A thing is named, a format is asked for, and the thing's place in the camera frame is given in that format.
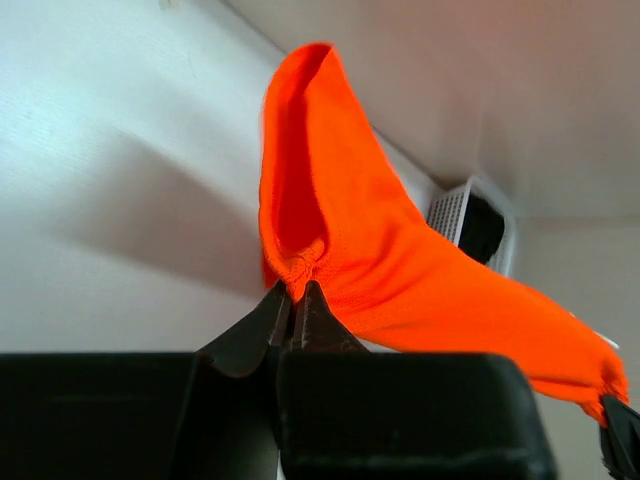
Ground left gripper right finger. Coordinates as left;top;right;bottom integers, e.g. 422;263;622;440
292;281;367;353

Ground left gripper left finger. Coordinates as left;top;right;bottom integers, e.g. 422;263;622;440
198;281;290;378

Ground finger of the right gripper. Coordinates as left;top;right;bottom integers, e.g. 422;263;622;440
600;396;640;480

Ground orange shorts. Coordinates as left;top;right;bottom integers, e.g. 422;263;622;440
259;43;629;421

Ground black shorts in basket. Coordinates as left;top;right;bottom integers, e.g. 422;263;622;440
458;195;505;265

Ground white plastic basket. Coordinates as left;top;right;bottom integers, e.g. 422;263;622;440
426;175;517;277

